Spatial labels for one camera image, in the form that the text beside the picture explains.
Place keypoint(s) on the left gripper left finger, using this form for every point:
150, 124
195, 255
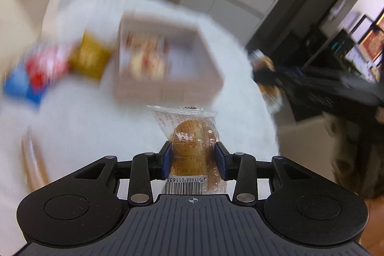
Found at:
147, 167

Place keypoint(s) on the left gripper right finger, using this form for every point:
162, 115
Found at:
238, 167

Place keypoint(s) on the round bun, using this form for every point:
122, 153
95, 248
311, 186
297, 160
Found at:
193, 134

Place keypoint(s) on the round rice cracker packet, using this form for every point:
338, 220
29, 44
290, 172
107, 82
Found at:
146, 57

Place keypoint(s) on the pink cardboard box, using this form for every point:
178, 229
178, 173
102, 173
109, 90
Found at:
192, 77

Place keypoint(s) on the brown granola bar packet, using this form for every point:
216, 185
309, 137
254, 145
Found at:
36, 175

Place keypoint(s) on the yellow snack packet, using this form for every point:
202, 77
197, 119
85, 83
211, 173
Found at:
90, 58

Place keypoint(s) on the red wafer packet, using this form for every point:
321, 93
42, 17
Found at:
48, 64

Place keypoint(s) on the blue snack packet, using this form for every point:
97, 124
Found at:
17, 85

